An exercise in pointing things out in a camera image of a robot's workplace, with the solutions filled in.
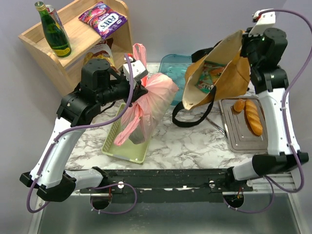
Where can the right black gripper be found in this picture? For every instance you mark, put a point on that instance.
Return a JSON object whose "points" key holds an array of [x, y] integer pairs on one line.
{"points": [[246, 39]]}

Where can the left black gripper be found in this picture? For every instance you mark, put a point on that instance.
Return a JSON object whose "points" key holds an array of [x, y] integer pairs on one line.
{"points": [[139, 90]]}

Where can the pink plastic grocery bag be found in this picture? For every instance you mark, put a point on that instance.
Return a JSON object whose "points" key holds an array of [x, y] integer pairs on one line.
{"points": [[139, 121]]}

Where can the orange tote bag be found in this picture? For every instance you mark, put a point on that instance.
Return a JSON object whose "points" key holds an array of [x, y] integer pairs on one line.
{"points": [[232, 82]]}

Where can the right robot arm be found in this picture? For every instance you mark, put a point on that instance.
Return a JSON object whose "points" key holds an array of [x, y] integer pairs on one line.
{"points": [[264, 51]]}

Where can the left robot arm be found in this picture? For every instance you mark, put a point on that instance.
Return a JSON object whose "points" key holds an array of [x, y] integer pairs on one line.
{"points": [[99, 85]]}

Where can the teal transparent plastic container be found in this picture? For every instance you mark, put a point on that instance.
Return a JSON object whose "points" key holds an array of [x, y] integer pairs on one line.
{"points": [[175, 66]]}

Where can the colourful snack packet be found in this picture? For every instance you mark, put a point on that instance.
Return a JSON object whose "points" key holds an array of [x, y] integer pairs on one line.
{"points": [[209, 76]]}

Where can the brown potato chips bag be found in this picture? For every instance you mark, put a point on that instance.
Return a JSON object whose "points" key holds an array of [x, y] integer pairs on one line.
{"points": [[102, 50]]}

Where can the light green plastic basket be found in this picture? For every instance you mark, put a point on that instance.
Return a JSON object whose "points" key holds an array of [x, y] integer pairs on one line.
{"points": [[128, 151]]}

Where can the small round bread roll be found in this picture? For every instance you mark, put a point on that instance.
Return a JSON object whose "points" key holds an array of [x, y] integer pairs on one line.
{"points": [[239, 105]]}

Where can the long baguette bread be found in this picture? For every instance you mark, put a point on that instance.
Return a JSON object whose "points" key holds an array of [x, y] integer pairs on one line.
{"points": [[253, 117]]}

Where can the wooden shelf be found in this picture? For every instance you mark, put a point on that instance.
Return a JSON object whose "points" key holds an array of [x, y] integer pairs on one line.
{"points": [[65, 73]]}

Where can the purple Fox's candy bag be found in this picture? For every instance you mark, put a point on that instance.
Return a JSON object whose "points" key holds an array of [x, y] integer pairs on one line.
{"points": [[103, 19]]}

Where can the green glass bottle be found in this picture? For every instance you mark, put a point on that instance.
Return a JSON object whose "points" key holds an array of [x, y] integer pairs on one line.
{"points": [[54, 34]]}

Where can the silver metal tray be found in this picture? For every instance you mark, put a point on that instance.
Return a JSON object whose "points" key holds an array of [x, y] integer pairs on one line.
{"points": [[241, 138]]}

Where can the red silver soda can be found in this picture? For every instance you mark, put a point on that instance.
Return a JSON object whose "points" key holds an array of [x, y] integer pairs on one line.
{"points": [[52, 11]]}

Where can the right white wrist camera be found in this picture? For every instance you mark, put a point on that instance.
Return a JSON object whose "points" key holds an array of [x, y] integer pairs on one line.
{"points": [[262, 21]]}

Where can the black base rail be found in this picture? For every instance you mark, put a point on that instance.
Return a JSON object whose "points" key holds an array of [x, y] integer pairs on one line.
{"points": [[168, 186]]}

